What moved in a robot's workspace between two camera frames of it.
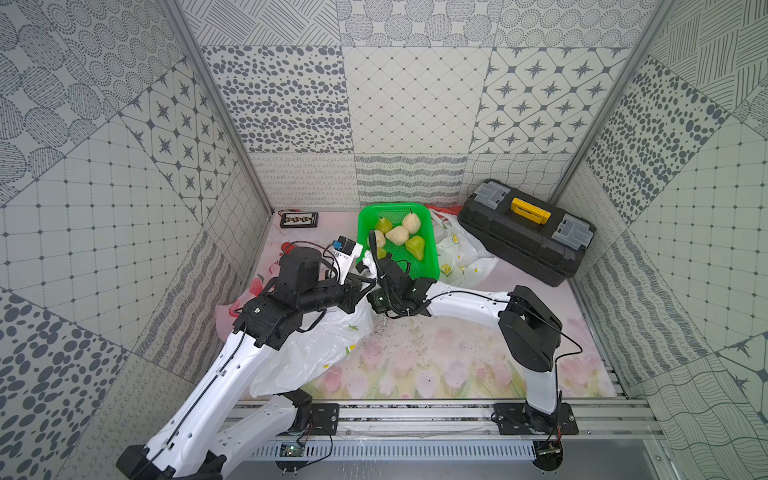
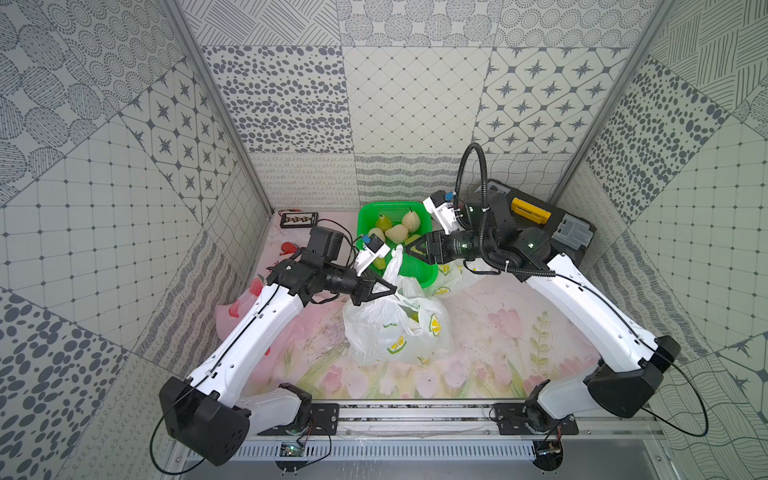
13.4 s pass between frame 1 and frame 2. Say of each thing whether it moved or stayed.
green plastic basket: stayed
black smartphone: stayed
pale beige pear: stayed
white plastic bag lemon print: moved
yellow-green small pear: stayed
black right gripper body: moved
